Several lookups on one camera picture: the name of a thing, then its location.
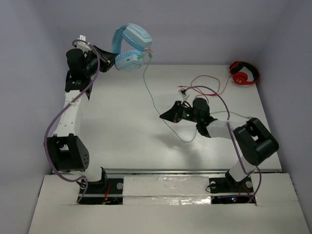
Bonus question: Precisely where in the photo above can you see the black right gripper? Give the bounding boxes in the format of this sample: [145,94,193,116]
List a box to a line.
[160,101,200,124]

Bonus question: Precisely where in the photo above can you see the light blue headphones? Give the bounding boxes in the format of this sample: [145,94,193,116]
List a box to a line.
[112,23,153,72]

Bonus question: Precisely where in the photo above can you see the green headphone cable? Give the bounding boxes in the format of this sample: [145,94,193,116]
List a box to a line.
[137,48,253,143]

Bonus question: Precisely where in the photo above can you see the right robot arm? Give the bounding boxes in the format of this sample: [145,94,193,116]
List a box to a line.
[159,98,279,192]

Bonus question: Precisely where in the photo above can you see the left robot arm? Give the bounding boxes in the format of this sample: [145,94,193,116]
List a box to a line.
[43,45,116,174]

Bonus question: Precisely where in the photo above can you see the red black headphones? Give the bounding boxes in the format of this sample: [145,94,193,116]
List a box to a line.
[229,61,260,85]

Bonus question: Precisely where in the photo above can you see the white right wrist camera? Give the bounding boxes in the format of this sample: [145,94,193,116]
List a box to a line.
[178,88,190,103]

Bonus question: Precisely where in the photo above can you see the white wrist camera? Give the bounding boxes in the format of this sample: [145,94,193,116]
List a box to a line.
[178,88,190,103]
[72,35,92,52]

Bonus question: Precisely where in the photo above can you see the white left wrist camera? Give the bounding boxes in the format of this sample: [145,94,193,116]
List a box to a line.
[72,35,92,52]

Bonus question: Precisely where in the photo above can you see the red headphone cable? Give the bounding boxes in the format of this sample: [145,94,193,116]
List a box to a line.
[178,74,235,97]

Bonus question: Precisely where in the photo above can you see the aluminium front rail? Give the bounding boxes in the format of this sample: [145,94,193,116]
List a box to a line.
[52,168,283,176]

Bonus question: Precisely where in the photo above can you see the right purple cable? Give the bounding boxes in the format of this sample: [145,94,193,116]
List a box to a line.
[184,85,262,204]

